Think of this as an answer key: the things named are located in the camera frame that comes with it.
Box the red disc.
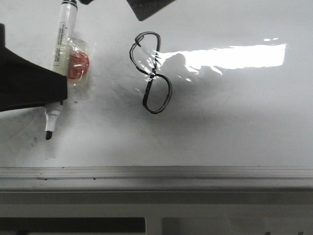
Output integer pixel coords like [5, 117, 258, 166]
[66, 37, 91, 87]

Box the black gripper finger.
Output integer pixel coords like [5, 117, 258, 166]
[78, 0, 177, 22]
[0, 24, 67, 112]

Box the white whiteboard with aluminium frame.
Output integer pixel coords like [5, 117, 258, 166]
[0, 0, 313, 191]

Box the white whiteboard marker pen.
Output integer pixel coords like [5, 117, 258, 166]
[45, 0, 78, 140]

